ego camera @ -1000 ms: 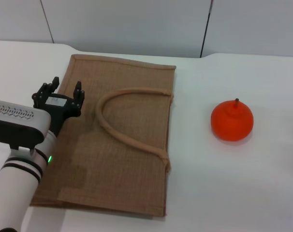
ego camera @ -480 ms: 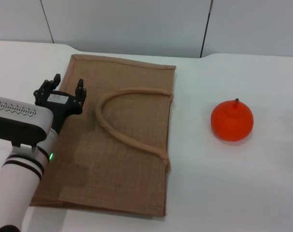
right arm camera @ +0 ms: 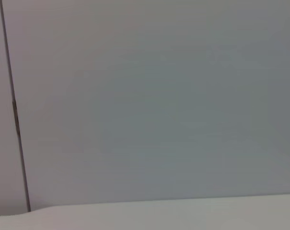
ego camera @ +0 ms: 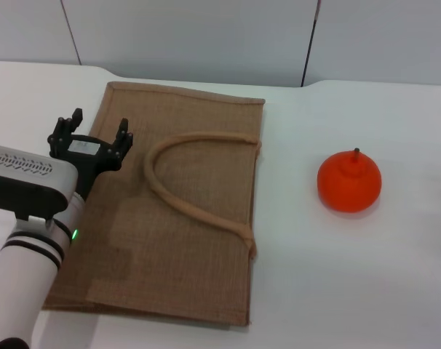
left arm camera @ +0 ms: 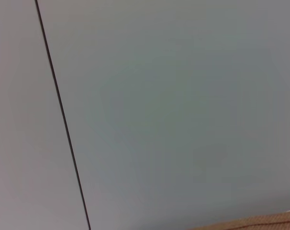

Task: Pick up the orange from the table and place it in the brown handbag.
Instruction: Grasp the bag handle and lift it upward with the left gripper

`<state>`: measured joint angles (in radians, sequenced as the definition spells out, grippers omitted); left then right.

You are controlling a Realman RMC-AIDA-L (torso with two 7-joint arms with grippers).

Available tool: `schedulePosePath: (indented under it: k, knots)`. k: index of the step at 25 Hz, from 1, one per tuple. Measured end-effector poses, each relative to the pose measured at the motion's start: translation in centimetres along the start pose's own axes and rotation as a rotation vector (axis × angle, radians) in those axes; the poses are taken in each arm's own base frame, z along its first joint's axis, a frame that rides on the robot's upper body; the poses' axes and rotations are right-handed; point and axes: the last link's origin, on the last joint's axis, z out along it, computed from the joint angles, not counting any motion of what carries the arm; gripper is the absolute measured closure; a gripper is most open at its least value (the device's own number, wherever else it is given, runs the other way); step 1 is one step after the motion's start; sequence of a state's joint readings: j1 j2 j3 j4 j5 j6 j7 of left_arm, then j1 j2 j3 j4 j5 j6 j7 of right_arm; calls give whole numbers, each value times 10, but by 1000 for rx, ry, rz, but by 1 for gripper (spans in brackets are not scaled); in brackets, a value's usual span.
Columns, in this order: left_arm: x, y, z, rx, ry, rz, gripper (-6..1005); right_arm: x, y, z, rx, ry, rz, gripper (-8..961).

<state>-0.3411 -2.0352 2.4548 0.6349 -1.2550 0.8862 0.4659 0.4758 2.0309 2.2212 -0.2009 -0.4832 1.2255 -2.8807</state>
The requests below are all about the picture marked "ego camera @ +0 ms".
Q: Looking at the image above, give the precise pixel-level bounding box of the orange toy fruit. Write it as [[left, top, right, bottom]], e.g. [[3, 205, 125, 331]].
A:
[[317, 147, 383, 213]]

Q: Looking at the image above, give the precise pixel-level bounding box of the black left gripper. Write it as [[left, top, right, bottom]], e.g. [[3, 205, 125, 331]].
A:
[[47, 107, 135, 201]]

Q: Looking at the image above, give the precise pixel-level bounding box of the brown jute handbag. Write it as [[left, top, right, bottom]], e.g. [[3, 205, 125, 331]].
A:
[[41, 81, 267, 328]]

